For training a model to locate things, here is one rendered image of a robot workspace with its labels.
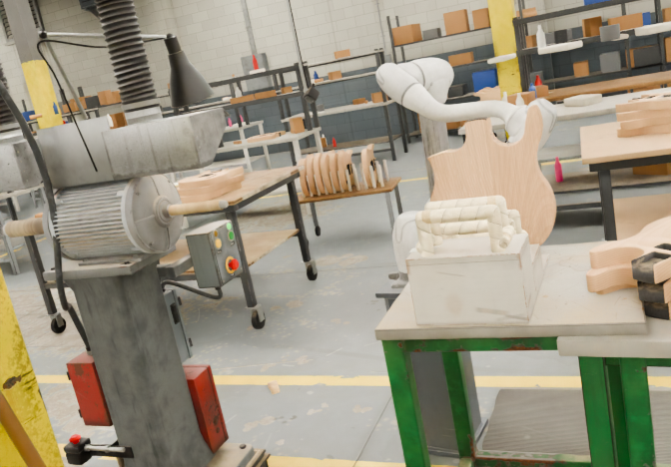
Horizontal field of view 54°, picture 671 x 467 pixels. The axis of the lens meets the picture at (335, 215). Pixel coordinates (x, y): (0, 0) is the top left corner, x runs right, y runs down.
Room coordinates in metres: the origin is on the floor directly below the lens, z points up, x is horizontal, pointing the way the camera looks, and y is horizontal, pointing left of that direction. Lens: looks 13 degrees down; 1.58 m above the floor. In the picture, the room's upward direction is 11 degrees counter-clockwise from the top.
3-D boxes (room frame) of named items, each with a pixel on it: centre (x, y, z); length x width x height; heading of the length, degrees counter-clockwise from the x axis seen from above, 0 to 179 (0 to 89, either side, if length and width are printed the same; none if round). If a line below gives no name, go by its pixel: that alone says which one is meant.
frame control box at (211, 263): (2.29, 0.52, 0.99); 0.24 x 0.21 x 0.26; 66
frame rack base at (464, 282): (1.53, -0.30, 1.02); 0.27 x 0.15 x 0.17; 65
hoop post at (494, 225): (1.45, -0.35, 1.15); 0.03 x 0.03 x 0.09
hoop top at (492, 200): (1.56, -0.31, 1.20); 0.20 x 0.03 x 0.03; 64
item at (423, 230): (1.52, -0.20, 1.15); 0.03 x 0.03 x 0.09
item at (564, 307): (1.69, -0.44, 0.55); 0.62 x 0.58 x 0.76; 66
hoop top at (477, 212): (1.48, -0.28, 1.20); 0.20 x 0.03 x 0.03; 64
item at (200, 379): (2.28, 0.69, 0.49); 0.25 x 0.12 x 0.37; 66
